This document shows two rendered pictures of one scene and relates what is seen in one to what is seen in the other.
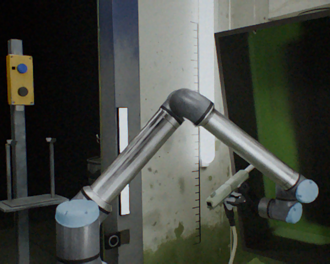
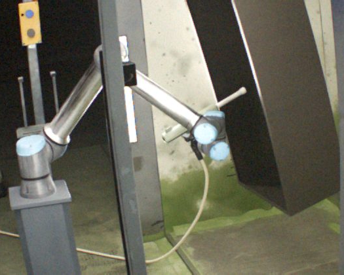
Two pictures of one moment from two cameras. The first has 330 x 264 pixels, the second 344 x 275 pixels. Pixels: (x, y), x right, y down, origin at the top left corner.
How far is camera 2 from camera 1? 213 cm
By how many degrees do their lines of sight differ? 28
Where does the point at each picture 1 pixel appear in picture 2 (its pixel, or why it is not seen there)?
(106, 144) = not seen: hidden behind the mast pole
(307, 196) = (203, 138)
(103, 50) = not seen: outside the picture
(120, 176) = (66, 116)
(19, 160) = (35, 91)
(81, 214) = (27, 146)
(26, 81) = (33, 23)
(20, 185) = (37, 113)
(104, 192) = (56, 129)
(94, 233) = (38, 160)
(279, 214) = (206, 152)
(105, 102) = not seen: hidden behind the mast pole
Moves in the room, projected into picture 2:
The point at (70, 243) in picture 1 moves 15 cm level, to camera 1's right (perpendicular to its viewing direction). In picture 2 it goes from (23, 167) to (47, 168)
